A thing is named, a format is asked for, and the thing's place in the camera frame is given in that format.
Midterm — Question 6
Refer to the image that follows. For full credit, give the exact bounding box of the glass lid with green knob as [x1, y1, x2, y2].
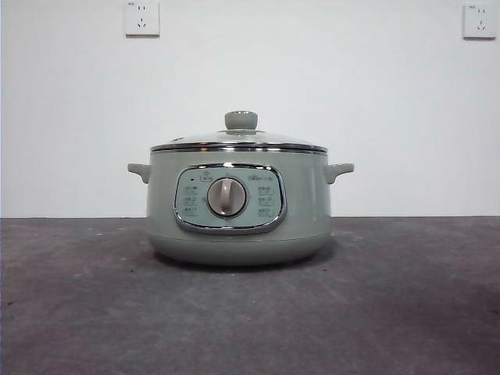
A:
[150, 110, 328, 154]

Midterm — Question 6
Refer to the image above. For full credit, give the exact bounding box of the sage green electric cooking pot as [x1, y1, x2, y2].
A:
[127, 146, 355, 268]

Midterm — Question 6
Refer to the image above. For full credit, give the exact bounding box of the white wall socket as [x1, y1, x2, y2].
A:
[125, 0, 161, 38]
[462, 3, 498, 40]

